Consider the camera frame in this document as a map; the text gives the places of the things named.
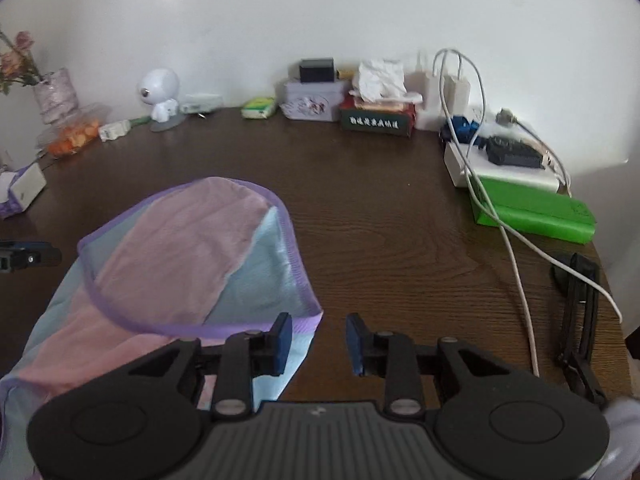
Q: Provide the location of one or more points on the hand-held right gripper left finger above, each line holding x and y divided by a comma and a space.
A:
282, 342

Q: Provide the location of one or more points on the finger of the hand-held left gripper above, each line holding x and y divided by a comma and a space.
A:
31, 257

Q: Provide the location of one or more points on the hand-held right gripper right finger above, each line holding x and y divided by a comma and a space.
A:
356, 342

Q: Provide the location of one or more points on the pink blue purple garment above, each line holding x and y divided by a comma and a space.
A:
175, 260

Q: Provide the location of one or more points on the white purple tissue box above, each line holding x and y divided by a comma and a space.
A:
22, 187

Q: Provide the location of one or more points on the clear plastic box of oranges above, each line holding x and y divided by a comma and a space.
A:
75, 135

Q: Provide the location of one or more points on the lilac glass vase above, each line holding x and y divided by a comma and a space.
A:
56, 95

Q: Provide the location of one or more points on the small green strip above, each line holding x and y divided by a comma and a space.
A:
140, 120

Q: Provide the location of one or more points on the dried pink flowers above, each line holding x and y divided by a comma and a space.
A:
15, 62

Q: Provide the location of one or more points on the dark green tissue box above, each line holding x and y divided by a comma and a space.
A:
377, 122

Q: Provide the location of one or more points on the white flat box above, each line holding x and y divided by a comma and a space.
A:
500, 172

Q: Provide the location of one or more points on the white flat device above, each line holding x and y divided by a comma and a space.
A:
201, 104

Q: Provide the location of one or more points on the green tissue packet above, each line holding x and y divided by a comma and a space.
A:
259, 108

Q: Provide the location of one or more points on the lilac printed tin box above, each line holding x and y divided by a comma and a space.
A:
312, 102

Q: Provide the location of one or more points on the black power adapter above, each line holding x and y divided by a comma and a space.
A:
515, 152

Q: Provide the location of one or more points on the white tissue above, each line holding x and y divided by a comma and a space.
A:
380, 77

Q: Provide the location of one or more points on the white power adapter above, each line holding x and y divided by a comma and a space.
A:
456, 95

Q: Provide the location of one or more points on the small brown box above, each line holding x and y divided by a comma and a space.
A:
343, 73

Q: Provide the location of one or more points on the black charger block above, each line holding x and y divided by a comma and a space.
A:
316, 71

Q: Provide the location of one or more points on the white robot-shaped camera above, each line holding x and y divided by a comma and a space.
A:
159, 87

